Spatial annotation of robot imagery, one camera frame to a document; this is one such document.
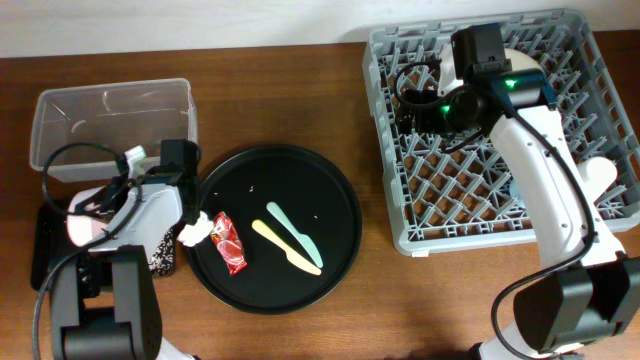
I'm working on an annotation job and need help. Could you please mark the black rectangular tray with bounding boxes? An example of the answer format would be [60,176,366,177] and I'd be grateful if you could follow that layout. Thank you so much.
[30,201,184,290]

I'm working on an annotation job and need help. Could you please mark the grey dishwasher rack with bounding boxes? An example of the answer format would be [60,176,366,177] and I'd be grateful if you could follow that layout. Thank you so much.
[363,9,639,257]

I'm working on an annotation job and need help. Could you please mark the pile of rice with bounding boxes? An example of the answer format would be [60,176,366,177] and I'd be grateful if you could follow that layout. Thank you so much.
[149,229,175,277]

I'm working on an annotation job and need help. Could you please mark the cream plate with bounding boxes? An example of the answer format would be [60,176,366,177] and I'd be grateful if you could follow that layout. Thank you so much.
[504,48,542,71]

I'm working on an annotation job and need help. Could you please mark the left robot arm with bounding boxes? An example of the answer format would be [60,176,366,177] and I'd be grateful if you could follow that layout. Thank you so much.
[32,139,201,359]

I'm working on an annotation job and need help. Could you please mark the clear plastic bin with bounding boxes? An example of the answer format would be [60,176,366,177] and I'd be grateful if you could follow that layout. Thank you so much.
[29,78,198,172]

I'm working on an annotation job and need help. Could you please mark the mint green plastic knife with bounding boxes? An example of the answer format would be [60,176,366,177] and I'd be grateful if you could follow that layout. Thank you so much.
[266,202,324,269]

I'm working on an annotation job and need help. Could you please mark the red snack wrapper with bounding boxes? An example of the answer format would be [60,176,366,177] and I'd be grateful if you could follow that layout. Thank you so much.
[210,212,247,276]

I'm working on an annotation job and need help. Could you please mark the white cup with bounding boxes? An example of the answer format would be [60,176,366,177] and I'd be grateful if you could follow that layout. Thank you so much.
[577,157,617,202]

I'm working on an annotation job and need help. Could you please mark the light blue cup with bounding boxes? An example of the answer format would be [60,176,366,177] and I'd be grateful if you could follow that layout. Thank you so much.
[509,180,522,205]

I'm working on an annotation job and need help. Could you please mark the round black tray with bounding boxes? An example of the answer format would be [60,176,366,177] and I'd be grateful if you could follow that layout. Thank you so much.
[186,145,362,315]

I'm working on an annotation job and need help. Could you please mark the crumpled white tissue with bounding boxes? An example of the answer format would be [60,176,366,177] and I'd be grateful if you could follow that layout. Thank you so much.
[177,211,214,247]

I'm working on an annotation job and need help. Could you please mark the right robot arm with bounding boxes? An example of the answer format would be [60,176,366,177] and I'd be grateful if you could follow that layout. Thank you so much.
[395,23,639,359]

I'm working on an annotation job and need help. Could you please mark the yellow plastic knife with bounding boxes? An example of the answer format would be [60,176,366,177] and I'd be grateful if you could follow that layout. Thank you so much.
[251,220,322,276]

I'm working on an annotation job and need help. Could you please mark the pink bowl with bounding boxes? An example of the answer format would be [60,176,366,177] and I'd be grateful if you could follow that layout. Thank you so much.
[66,187,108,247]

